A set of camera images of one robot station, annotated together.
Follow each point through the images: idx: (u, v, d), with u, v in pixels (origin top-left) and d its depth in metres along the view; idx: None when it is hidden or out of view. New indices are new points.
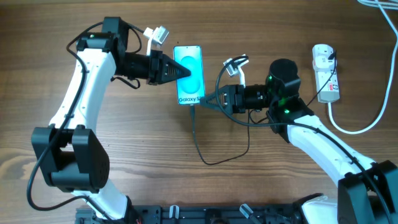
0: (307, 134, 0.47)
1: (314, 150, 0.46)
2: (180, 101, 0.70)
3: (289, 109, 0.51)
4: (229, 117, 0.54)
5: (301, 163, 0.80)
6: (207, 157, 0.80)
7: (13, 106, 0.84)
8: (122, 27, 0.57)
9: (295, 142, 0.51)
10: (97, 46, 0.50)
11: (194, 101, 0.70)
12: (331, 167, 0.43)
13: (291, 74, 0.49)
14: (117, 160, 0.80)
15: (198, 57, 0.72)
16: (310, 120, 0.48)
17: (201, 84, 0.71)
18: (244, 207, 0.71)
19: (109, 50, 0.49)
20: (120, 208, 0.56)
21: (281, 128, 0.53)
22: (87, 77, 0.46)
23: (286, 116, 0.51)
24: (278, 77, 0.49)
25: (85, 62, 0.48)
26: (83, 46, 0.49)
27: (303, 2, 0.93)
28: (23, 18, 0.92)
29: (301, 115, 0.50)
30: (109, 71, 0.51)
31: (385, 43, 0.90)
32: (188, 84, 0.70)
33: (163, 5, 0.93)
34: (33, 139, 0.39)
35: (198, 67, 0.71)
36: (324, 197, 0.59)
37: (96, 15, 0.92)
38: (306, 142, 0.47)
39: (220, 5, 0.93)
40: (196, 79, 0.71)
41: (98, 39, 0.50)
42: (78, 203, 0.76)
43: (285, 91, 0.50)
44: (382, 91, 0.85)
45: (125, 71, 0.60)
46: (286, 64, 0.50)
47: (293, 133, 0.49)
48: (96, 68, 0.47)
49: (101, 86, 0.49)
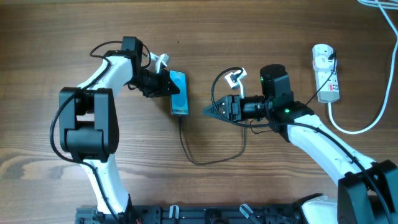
0: (307, 133, 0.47)
1: (315, 149, 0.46)
2: (173, 111, 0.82)
3: (289, 109, 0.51)
4: (234, 123, 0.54)
5: (301, 163, 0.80)
6: (207, 157, 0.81)
7: (13, 106, 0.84)
8: (140, 46, 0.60)
9: (294, 142, 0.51)
10: (119, 55, 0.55)
11: (185, 112, 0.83)
12: (332, 166, 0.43)
13: (280, 72, 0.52)
14: (117, 160, 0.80)
15: (184, 81, 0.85)
16: (307, 119, 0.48)
17: (186, 99, 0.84)
18: (244, 207, 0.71)
19: (129, 58, 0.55)
20: (122, 198, 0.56)
21: (281, 128, 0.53)
22: (111, 68, 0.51)
23: (286, 116, 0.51)
24: (270, 76, 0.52)
25: (111, 60, 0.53)
26: (109, 55, 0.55)
27: (303, 2, 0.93)
28: (23, 18, 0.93)
29: (301, 114, 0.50)
30: (126, 74, 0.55)
31: (385, 43, 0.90)
32: (178, 99, 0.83)
33: (163, 5, 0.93)
34: (61, 94, 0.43)
35: (185, 88, 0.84)
36: (324, 197, 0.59)
37: (96, 15, 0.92)
38: (308, 142, 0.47)
39: (221, 5, 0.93)
40: (184, 97, 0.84)
41: (121, 52, 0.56)
42: (78, 202, 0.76)
43: (275, 88, 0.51)
44: (382, 91, 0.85)
45: (142, 85, 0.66)
46: (274, 66, 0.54)
47: (293, 133, 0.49)
48: (119, 64, 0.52)
49: (120, 79, 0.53)
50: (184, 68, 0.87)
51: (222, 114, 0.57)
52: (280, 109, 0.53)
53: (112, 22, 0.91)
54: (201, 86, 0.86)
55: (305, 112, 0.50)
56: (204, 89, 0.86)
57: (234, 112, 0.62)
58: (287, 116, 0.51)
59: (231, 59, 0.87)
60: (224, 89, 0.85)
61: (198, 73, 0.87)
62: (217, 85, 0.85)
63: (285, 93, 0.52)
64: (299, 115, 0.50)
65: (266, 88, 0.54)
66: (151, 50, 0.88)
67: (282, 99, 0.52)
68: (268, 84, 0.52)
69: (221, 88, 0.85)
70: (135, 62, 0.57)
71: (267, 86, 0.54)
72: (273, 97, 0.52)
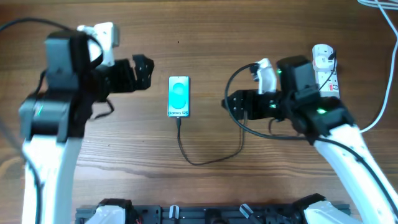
0: (346, 158, 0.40)
1: (341, 173, 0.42)
2: (168, 114, 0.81)
3: (324, 108, 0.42)
4: (244, 127, 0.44)
5: (301, 163, 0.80)
6: (206, 157, 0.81)
7: (13, 106, 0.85)
8: (81, 40, 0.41)
9: (326, 155, 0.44)
10: (51, 112, 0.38)
11: (181, 114, 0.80)
12: (362, 201, 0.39)
13: (299, 60, 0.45)
14: (117, 160, 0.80)
15: (186, 83, 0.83)
16: (347, 139, 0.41)
17: (186, 102, 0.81)
18: (244, 207, 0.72)
19: (64, 118, 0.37)
20: (120, 217, 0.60)
21: (309, 129, 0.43)
22: (50, 157, 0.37)
23: (318, 116, 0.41)
24: (288, 66, 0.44)
25: (37, 167, 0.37)
26: (30, 119, 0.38)
27: (303, 2, 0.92)
28: (24, 18, 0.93)
29: (337, 116, 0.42)
30: (70, 159, 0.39)
31: (385, 43, 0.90)
32: (176, 102, 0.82)
33: (163, 6, 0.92)
34: None
35: (188, 90, 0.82)
36: (329, 203, 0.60)
37: (97, 15, 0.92)
38: (335, 162, 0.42)
39: (221, 5, 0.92)
40: (185, 99, 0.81)
41: (53, 100, 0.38)
42: (78, 202, 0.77)
43: (296, 76, 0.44)
44: (382, 91, 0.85)
45: (111, 80, 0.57)
46: (291, 58, 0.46)
47: (328, 150, 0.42)
48: (53, 174, 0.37)
49: (63, 192, 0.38)
50: (185, 68, 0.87)
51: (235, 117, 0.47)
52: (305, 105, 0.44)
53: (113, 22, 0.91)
54: (201, 86, 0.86)
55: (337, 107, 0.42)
56: (204, 89, 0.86)
57: (258, 112, 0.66)
58: (321, 117, 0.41)
59: (231, 59, 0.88)
60: (224, 89, 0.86)
61: (198, 73, 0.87)
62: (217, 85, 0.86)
63: (308, 84, 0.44)
64: (336, 115, 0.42)
65: (285, 82, 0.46)
66: (152, 50, 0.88)
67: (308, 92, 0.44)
68: (287, 74, 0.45)
69: (221, 88, 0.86)
70: (85, 61, 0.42)
71: (284, 79, 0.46)
72: (295, 91, 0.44)
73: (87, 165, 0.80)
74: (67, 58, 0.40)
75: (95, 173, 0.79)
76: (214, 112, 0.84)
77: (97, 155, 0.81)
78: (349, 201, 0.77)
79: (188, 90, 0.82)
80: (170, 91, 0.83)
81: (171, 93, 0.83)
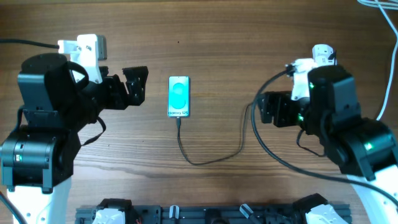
0: (387, 206, 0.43)
1: (379, 218, 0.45)
2: (168, 114, 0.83)
3: (370, 142, 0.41)
4: (275, 158, 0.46)
5: (301, 163, 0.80)
6: (206, 157, 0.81)
7: (13, 106, 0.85)
8: (60, 72, 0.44)
9: (359, 190, 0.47)
10: (33, 153, 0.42)
11: (182, 114, 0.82)
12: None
13: (337, 75, 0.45)
14: (117, 160, 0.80)
15: (186, 82, 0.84)
16: (390, 185, 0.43)
17: (186, 102, 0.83)
18: (244, 207, 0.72)
19: (47, 158, 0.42)
20: (120, 221, 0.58)
21: (349, 158, 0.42)
22: (37, 204, 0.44)
23: (362, 151, 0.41)
24: (326, 81, 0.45)
25: (27, 213, 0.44)
26: (12, 158, 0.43)
27: (303, 2, 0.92)
28: (23, 18, 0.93)
29: (382, 152, 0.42)
30: (61, 194, 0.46)
31: (385, 43, 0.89)
32: (176, 102, 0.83)
33: (163, 6, 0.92)
34: None
35: (187, 90, 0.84)
36: (331, 208, 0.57)
37: (96, 15, 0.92)
38: (373, 206, 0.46)
39: (221, 5, 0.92)
40: (185, 99, 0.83)
41: (34, 142, 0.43)
42: (78, 203, 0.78)
43: (335, 94, 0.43)
44: (381, 91, 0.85)
45: (96, 96, 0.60)
46: (328, 70, 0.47)
47: (369, 194, 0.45)
48: (41, 220, 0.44)
49: (58, 218, 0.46)
50: (184, 68, 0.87)
51: (264, 145, 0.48)
52: (342, 127, 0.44)
53: (112, 22, 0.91)
54: (201, 86, 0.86)
55: (383, 138, 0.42)
56: (204, 89, 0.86)
57: (275, 117, 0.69)
58: (365, 152, 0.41)
59: (231, 59, 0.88)
60: (224, 89, 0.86)
61: (198, 73, 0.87)
62: (217, 86, 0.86)
63: (346, 103, 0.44)
64: (380, 150, 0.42)
65: (320, 96, 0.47)
66: (152, 51, 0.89)
67: (344, 112, 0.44)
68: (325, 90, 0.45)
69: (221, 88, 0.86)
70: (63, 91, 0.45)
71: (320, 94, 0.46)
72: (333, 111, 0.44)
73: (86, 165, 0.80)
74: (47, 101, 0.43)
75: (95, 173, 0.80)
76: (214, 112, 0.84)
77: (97, 155, 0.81)
78: (349, 200, 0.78)
79: (188, 90, 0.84)
80: (170, 91, 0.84)
81: (171, 93, 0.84)
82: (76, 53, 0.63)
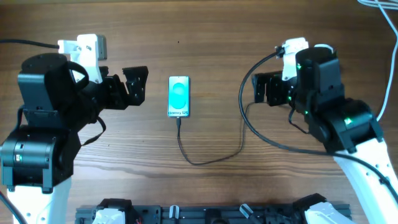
0: (369, 177, 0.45)
1: (362, 189, 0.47)
2: (168, 113, 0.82)
3: (351, 117, 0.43)
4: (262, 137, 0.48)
5: (301, 163, 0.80)
6: (205, 157, 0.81)
7: (13, 106, 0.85)
8: (61, 71, 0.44)
9: (342, 163, 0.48)
10: (33, 152, 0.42)
11: (182, 114, 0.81)
12: (378, 217, 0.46)
13: (325, 57, 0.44)
14: (117, 159, 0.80)
15: (186, 83, 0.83)
16: (372, 157, 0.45)
17: (186, 102, 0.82)
18: (244, 207, 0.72)
19: (48, 158, 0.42)
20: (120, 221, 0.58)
21: (332, 135, 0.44)
22: (37, 205, 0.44)
23: (342, 126, 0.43)
24: (312, 63, 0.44)
25: (27, 213, 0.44)
26: (12, 158, 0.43)
27: (303, 2, 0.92)
28: (23, 17, 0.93)
29: (362, 127, 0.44)
30: (62, 194, 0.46)
31: (385, 43, 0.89)
32: (176, 102, 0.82)
33: (163, 5, 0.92)
34: None
35: (187, 91, 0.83)
36: (330, 205, 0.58)
37: (96, 15, 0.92)
38: (356, 177, 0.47)
39: (221, 5, 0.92)
40: (185, 99, 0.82)
41: (35, 143, 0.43)
42: (78, 202, 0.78)
43: (321, 76, 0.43)
44: (381, 91, 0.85)
45: (97, 96, 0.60)
46: (314, 53, 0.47)
47: (351, 165, 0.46)
48: (42, 221, 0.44)
49: (58, 219, 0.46)
50: (184, 68, 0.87)
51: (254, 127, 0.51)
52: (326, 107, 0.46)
53: (112, 22, 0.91)
54: (201, 86, 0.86)
55: (362, 115, 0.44)
56: (204, 89, 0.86)
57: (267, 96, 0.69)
58: (344, 127, 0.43)
59: (231, 59, 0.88)
60: (224, 89, 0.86)
61: (198, 73, 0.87)
62: (218, 86, 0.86)
63: (332, 83, 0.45)
64: (360, 125, 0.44)
65: None
66: (152, 50, 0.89)
67: (329, 93, 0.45)
68: (311, 72, 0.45)
69: (221, 88, 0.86)
70: (63, 91, 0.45)
71: (306, 76, 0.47)
72: (318, 92, 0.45)
73: (86, 164, 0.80)
74: (48, 101, 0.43)
75: (94, 173, 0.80)
76: (214, 112, 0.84)
77: (97, 155, 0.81)
78: (349, 200, 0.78)
79: (188, 92, 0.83)
80: (170, 91, 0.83)
81: (171, 93, 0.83)
82: (76, 54, 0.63)
